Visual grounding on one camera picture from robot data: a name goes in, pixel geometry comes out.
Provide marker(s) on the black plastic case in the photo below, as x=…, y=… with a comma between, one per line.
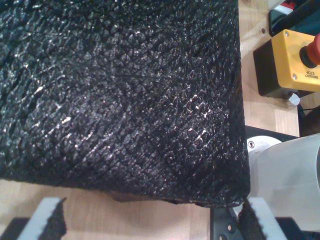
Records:
x=295, y=17

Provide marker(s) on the black textured mat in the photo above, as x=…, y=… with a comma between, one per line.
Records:
x=125, y=100

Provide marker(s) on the yellow emergency stop box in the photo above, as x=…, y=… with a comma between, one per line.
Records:
x=287, y=62

